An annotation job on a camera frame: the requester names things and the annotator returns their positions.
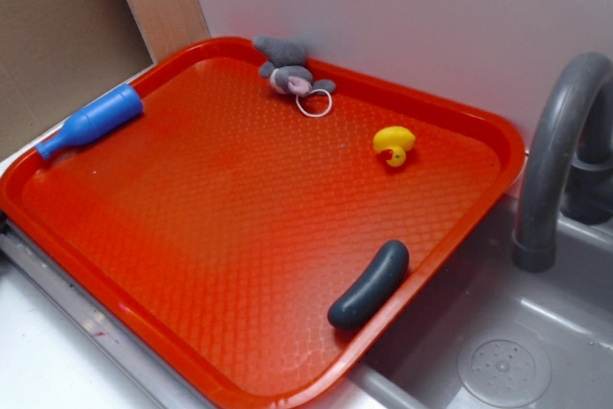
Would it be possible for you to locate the yellow rubber duck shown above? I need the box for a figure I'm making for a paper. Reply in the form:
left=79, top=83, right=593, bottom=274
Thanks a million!
left=373, top=125, right=416, bottom=168

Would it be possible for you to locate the red plastic tray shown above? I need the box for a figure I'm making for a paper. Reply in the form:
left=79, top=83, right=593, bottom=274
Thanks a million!
left=1, top=38, right=525, bottom=408

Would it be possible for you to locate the grey plush mouse toy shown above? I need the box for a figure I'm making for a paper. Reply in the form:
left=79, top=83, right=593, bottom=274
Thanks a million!
left=252, top=35, right=336, bottom=118

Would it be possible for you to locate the dark grey toy sausage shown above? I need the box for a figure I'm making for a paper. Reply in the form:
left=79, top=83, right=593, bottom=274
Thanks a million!
left=328, top=239, right=410, bottom=330

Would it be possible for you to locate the blue plastic toy bottle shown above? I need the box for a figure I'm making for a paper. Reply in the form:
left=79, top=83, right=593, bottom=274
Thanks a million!
left=34, top=84, right=144, bottom=160

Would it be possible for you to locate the grey plastic sink basin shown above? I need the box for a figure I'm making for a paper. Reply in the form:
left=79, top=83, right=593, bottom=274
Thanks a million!
left=351, top=199, right=612, bottom=408

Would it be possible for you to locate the grey plastic faucet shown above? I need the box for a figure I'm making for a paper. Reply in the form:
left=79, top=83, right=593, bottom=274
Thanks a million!
left=512, top=52, right=612, bottom=272

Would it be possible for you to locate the brown cardboard panel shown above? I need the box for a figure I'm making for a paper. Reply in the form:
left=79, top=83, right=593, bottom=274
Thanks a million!
left=1, top=0, right=151, bottom=158

